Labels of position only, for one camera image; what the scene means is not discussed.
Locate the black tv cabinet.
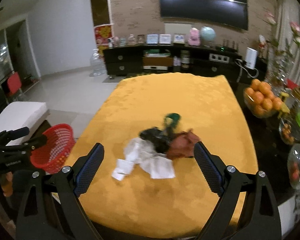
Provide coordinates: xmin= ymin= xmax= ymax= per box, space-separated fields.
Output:
xmin=103 ymin=44 xmax=267 ymax=84

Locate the black wall television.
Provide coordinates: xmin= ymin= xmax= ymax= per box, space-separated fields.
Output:
xmin=159 ymin=0 xmax=248 ymax=30

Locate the white cushioned seat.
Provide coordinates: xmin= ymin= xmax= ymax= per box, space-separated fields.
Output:
xmin=0 ymin=101 xmax=50 ymax=146

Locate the red plastic mesh basket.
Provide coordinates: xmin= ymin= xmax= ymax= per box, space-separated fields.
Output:
xmin=30 ymin=124 xmax=76 ymax=174

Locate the pink plush toy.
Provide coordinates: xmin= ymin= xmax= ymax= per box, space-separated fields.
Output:
xmin=188 ymin=28 xmax=200 ymax=46

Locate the white picture frame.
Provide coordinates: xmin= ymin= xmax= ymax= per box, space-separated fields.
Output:
xmin=146 ymin=34 xmax=159 ymax=44
xmin=159 ymin=34 xmax=171 ymax=44

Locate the light blue globe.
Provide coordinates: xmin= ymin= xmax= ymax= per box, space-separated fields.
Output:
xmin=200 ymin=27 xmax=216 ymax=46

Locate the glass flower vase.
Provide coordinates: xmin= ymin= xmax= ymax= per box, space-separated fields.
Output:
xmin=270 ymin=52 xmax=294 ymax=88

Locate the glass bowl of snacks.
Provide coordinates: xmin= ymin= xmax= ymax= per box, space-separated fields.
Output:
xmin=279 ymin=117 xmax=300 ymax=145

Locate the dark green wrapper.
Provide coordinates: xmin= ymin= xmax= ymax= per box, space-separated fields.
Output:
xmin=164 ymin=113 xmax=181 ymax=133

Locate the white router box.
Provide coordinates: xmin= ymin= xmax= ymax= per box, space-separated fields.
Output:
xmin=245 ymin=48 xmax=258 ymax=69

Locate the clear large water bottle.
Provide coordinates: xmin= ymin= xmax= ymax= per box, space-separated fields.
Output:
xmin=89 ymin=48 xmax=106 ymax=77

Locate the round glass jar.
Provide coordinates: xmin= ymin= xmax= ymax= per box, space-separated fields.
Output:
xmin=287 ymin=144 xmax=300 ymax=190

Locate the black plastic bag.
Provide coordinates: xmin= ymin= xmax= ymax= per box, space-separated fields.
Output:
xmin=139 ymin=127 xmax=174 ymax=154

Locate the red chair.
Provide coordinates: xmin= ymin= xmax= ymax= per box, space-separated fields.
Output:
xmin=7 ymin=72 xmax=22 ymax=96

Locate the bowl of oranges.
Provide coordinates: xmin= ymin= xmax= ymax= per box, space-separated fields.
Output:
xmin=243 ymin=79 xmax=283 ymax=118

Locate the brown dried leaf wrapper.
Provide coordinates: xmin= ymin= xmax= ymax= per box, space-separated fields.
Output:
xmin=166 ymin=129 xmax=200 ymax=160

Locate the red festive poster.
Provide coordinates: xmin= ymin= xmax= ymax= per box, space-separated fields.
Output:
xmin=94 ymin=23 xmax=113 ymax=47

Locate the white tissue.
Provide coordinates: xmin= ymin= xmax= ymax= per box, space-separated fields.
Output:
xmin=111 ymin=138 xmax=175 ymax=181

